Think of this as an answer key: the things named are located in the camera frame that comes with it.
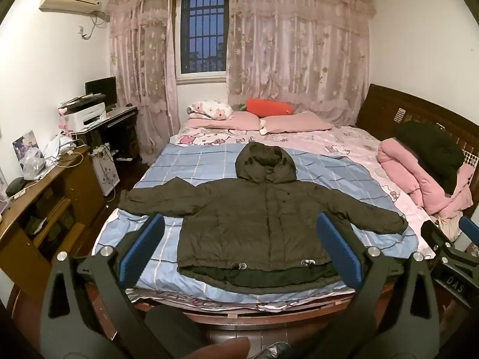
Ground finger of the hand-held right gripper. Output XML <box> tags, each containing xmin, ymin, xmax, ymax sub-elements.
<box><xmin>460</xmin><ymin>216</ymin><xmax>479</xmax><ymax>243</ymax></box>
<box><xmin>421</xmin><ymin>220</ymin><xmax>479</xmax><ymax>270</ymax></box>

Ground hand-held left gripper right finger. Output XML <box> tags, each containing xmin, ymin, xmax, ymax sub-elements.
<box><xmin>315</xmin><ymin>212</ymin><xmax>440</xmax><ymax>359</ymax></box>

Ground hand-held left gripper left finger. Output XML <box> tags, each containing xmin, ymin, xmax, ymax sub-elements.
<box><xmin>40</xmin><ymin>213</ymin><xmax>167</xmax><ymax>359</ymax></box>

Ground dark olive hooded jacket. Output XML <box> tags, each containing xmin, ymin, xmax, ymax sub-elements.
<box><xmin>118</xmin><ymin>142</ymin><xmax>409</xmax><ymax>293</ymax></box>

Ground beige cloth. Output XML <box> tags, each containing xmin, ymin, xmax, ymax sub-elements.
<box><xmin>437</xmin><ymin>214</ymin><xmax>464</xmax><ymax>243</ymax></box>

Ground pink folded quilt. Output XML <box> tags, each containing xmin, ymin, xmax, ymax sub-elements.
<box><xmin>377</xmin><ymin>138</ymin><xmax>474</xmax><ymax>219</ymax></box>

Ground white flower-print appliance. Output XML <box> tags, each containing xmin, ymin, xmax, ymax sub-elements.
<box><xmin>92</xmin><ymin>144</ymin><xmax>121</xmax><ymax>197</ymax></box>

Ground dark green cloth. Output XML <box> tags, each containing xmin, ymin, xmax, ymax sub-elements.
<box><xmin>393</xmin><ymin>121</ymin><xmax>465</xmax><ymax>195</ymax></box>

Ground bed with blue sheet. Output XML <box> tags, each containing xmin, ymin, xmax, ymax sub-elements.
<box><xmin>92</xmin><ymin>143</ymin><xmax>420</xmax><ymax>307</ymax></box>

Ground brown wooden cabinet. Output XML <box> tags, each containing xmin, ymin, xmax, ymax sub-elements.
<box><xmin>0</xmin><ymin>146</ymin><xmax>106</xmax><ymax>300</ymax></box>

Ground white papers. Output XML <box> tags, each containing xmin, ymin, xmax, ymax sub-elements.
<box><xmin>44</xmin><ymin>135</ymin><xmax>76</xmax><ymax>158</ymax></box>

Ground black computer desk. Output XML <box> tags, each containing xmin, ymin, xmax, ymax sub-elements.
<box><xmin>73</xmin><ymin>105</ymin><xmax>138</xmax><ymax>165</ymax></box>

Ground clear plastic bag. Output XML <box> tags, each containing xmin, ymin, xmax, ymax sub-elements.
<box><xmin>19</xmin><ymin>147</ymin><xmax>48</xmax><ymax>180</ymax></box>

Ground dark wooden headboard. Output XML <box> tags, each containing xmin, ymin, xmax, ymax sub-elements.
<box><xmin>355</xmin><ymin>83</ymin><xmax>479</xmax><ymax>180</ymax></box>

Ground white printer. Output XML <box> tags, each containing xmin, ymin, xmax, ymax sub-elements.
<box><xmin>62</xmin><ymin>95</ymin><xmax>107</xmax><ymax>131</ymax></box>

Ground dark pouch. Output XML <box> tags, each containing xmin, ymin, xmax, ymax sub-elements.
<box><xmin>5</xmin><ymin>177</ymin><xmax>28</xmax><ymax>196</ymax></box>

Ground pink desk lamp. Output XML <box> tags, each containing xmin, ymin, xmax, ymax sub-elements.
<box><xmin>58</xmin><ymin>107</ymin><xmax>75</xmax><ymax>138</ymax></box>

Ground white pink cartoon print pillow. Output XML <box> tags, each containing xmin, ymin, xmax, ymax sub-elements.
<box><xmin>186</xmin><ymin>100</ymin><xmax>234</xmax><ymax>120</ymax></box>

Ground printed photo picture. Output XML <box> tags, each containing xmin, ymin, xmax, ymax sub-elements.
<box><xmin>12</xmin><ymin>130</ymin><xmax>40</xmax><ymax>161</ymax></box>

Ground red carrot plush toy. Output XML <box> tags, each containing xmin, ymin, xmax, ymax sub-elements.
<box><xmin>239</xmin><ymin>98</ymin><xmax>296</xmax><ymax>117</ymax></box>

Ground black computer monitor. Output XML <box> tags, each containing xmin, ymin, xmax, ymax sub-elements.
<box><xmin>85</xmin><ymin>77</ymin><xmax>117</xmax><ymax>110</ymax></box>

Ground pink lace floral curtain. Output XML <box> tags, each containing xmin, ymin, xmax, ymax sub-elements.
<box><xmin>225</xmin><ymin>0</ymin><xmax>378</xmax><ymax>128</ymax></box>
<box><xmin>105</xmin><ymin>0</ymin><xmax>182</xmax><ymax>166</ymax></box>

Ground barred window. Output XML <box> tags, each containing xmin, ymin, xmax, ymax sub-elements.
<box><xmin>176</xmin><ymin>0</ymin><xmax>230</xmax><ymax>85</ymax></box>

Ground white air conditioner pipe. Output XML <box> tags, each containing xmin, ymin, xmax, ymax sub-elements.
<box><xmin>78</xmin><ymin>10</ymin><xmax>111</xmax><ymax>40</ymax></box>

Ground wooden bed frame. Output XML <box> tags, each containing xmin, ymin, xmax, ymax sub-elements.
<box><xmin>127</xmin><ymin>292</ymin><xmax>378</xmax><ymax>331</ymax></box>

